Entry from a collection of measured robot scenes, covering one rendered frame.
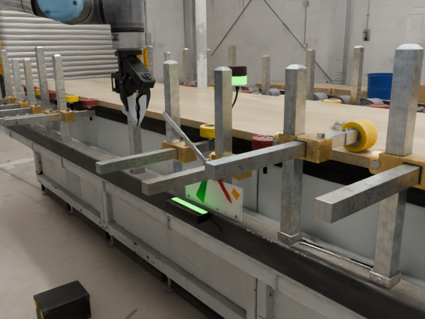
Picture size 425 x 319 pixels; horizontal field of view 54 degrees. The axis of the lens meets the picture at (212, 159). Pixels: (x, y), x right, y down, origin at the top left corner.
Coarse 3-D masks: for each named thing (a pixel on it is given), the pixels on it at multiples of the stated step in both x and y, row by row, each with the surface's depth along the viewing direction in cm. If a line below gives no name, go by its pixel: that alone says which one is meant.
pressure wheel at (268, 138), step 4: (256, 136) 123; (260, 136) 124; (264, 136) 121; (268, 136) 124; (272, 136) 123; (252, 140) 121; (256, 140) 119; (260, 140) 118; (264, 140) 118; (268, 140) 118; (272, 140) 118; (252, 144) 121; (256, 144) 119; (260, 144) 119; (264, 144) 118; (268, 144) 118; (272, 144) 118; (252, 148) 122; (256, 148) 120; (260, 148) 119; (264, 168) 124; (264, 172) 124
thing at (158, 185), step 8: (200, 168) 108; (168, 176) 102; (176, 176) 102; (184, 176) 103; (192, 176) 105; (200, 176) 107; (144, 184) 98; (152, 184) 98; (160, 184) 99; (168, 184) 101; (176, 184) 102; (184, 184) 104; (144, 192) 99; (152, 192) 98; (160, 192) 99
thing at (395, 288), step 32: (32, 128) 248; (96, 160) 179; (192, 224) 129; (224, 224) 117; (256, 224) 112; (256, 256) 108; (288, 256) 99; (320, 256) 95; (320, 288) 93; (352, 288) 87; (384, 288) 82; (416, 288) 82
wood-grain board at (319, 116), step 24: (96, 96) 231; (192, 96) 225; (240, 96) 222; (264, 96) 221; (192, 120) 155; (240, 120) 152; (264, 120) 152; (312, 120) 150; (336, 120) 150; (384, 120) 148; (384, 144) 114
